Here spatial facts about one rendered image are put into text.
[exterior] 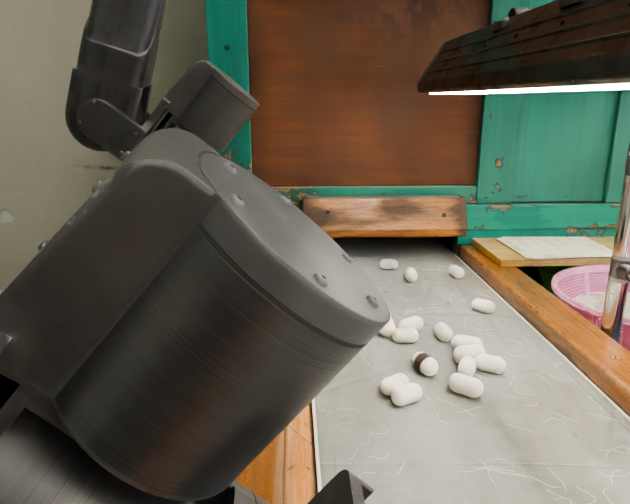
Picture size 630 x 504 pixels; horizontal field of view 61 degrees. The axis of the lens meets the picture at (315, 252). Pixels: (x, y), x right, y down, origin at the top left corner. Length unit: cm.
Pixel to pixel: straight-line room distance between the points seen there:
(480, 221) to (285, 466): 74
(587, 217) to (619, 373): 57
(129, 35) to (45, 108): 143
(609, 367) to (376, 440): 27
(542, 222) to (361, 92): 43
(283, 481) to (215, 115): 31
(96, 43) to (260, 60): 53
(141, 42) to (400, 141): 62
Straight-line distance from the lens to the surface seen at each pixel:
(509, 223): 110
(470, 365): 61
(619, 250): 72
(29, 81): 195
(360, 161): 102
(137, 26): 52
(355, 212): 97
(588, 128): 114
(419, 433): 52
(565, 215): 114
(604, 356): 67
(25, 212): 201
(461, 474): 48
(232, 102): 51
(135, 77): 51
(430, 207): 100
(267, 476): 43
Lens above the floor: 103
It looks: 16 degrees down
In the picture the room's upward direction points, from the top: straight up
